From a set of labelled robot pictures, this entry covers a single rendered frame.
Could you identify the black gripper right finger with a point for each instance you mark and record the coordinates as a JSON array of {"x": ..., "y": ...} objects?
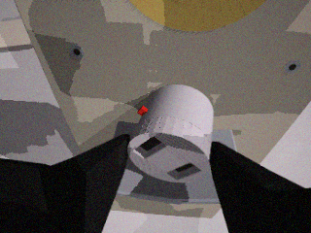
[{"x": 257, "y": 200}]

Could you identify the grey cylinder with two slots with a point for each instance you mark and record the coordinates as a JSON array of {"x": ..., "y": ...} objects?
[{"x": 172, "y": 140}]

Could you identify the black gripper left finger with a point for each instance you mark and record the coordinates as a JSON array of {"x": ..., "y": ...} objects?
[{"x": 72, "y": 196}]

